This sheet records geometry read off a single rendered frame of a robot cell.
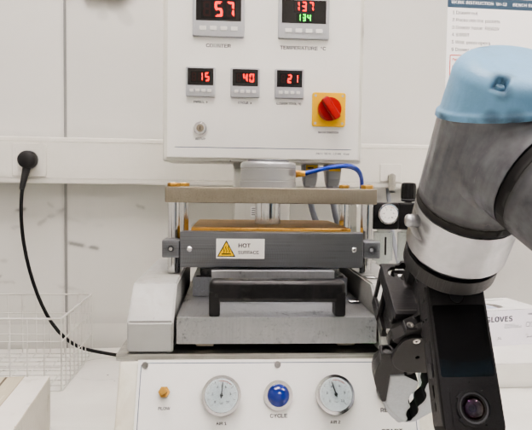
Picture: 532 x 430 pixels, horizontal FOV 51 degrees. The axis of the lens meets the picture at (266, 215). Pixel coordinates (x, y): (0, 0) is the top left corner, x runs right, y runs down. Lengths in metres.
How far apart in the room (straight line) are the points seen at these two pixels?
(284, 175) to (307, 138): 0.18
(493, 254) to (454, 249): 0.03
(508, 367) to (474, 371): 0.70
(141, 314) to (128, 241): 0.67
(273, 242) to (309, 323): 0.13
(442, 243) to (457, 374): 0.10
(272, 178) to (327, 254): 0.13
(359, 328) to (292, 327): 0.07
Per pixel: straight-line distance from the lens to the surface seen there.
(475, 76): 0.36
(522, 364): 1.16
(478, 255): 0.41
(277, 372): 0.63
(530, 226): 0.35
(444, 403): 0.44
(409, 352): 0.49
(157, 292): 0.65
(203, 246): 0.70
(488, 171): 0.36
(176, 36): 0.96
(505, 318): 1.25
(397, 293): 0.50
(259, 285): 0.61
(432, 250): 0.42
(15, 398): 0.81
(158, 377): 0.63
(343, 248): 0.71
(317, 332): 0.63
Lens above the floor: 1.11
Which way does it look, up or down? 3 degrees down
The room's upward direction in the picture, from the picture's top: 1 degrees clockwise
